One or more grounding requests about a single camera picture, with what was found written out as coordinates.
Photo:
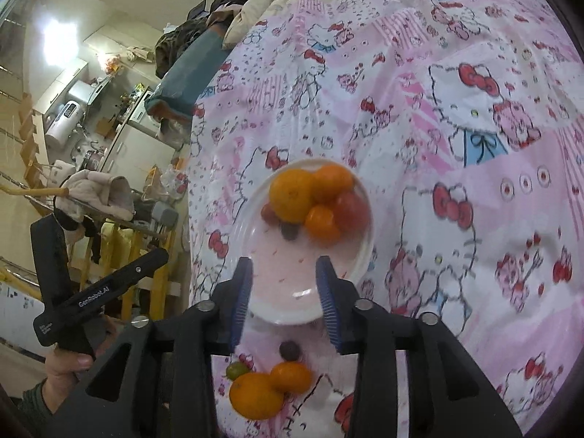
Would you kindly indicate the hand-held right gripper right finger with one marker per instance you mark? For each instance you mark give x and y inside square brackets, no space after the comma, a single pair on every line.
[326,303]

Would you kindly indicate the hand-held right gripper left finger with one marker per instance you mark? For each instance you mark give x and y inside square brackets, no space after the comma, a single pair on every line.
[242,303]

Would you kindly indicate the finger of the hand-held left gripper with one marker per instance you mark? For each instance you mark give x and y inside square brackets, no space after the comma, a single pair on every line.
[48,255]
[143,264]

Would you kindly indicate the pink strawberry plate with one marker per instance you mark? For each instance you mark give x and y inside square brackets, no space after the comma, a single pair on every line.
[283,273]

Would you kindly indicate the small red tomato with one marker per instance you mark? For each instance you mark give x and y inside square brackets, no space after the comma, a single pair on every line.
[268,214]

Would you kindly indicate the person's left hand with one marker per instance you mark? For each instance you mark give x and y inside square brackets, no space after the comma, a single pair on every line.
[64,374]

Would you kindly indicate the grey stool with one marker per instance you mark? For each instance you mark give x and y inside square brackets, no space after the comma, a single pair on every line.
[159,216]

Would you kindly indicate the green yellow cherry tomato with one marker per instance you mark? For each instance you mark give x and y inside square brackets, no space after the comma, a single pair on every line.
[237,370]

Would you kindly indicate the beige jacket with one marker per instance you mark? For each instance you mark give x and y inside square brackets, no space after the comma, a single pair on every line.
[98,191]

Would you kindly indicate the white plastic bag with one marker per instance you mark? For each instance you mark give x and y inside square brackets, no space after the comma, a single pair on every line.
[173,181]

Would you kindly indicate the large orange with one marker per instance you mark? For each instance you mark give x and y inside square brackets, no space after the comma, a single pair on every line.
[253,397]

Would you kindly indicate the white water heater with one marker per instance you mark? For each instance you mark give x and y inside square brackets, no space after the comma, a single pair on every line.
[64,122]

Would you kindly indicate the pink printed blanket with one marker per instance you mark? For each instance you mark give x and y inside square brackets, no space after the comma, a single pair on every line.
[410,123]

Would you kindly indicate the hanging orange bag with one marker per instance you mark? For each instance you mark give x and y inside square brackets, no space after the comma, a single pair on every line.
[114,61]

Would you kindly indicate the hanging beige cloth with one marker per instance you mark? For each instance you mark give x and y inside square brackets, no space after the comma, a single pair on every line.
[137,52]

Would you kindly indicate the ceiling light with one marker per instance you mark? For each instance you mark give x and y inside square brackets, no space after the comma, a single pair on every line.
[57,36]

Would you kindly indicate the pile of clothes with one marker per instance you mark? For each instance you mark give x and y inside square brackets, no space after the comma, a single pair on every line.
[191,32]

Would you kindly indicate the white wall cabinets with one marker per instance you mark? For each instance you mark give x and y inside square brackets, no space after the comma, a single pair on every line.
[64,80]

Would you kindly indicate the teal bed frame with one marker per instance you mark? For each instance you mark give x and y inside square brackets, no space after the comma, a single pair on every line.
[191,70]

